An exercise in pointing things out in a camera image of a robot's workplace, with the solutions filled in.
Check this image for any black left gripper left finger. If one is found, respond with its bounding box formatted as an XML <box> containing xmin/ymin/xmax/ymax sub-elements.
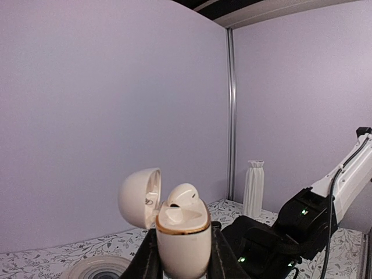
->
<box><xmin>119</xmin><ymin>228</ymin><xmax>163</xmax><ymax>279</ymax></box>

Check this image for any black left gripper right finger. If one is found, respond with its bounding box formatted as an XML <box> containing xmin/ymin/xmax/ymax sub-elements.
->
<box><xmin>206</xmin><ymin>221</ymin><xmax>250</xmax><ymax>279</ymax></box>

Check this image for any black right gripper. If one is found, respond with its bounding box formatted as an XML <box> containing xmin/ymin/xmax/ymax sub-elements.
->
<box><xmin>222</xmin><ymin>216</ymin><xmax>302</xmax><ymax>278</ymax></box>

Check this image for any white earbuds charging case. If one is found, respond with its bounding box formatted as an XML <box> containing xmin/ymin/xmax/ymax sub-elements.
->
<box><xmin>118</xmin><ymin>168</ymin><xmax>212</xmax><ymax>278</ymax></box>

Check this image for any white wireless earbud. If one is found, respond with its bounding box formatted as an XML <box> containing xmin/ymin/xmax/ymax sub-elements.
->
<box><xmin>167</xmin><ymin>183</ymin><xmax>199</xmax><ymax>209</ymax></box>

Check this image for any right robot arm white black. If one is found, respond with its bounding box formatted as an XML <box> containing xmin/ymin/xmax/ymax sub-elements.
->
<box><xmin>222</xmin><ymin>127</ymin><xmax>371</xmax><ymax>278</ymax></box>

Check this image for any swirl patterned shallow plate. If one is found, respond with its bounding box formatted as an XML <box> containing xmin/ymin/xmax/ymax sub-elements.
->
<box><xmin>60</xmin><ymin>255</ymin><xmax>131</xmax><ymax>279</ymax></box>

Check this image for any white ribbed vase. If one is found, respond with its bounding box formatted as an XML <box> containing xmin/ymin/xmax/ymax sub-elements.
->
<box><xmin>242</xmin><ymin>160</ymin><xmax>264</xmax><ymax>219</ymax></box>

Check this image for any floral patterned table mat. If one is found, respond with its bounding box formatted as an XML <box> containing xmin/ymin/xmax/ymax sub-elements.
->
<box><xmin>1</xmin><ymin>200</ymin><xmax>364</xmax><ymax>278</ymax></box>

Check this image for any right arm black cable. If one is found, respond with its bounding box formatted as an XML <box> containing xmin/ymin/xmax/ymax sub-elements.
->
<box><xmin>319</xmin><ymin>132</ymin><xmax>372</xmax><ymax>279</ymax></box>

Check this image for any right aluminium frame post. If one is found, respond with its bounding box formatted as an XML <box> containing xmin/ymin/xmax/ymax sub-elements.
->
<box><xmin>226</xmin><ymin>28</ymin><xmax>237</xmax><ymax>201</ymax></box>

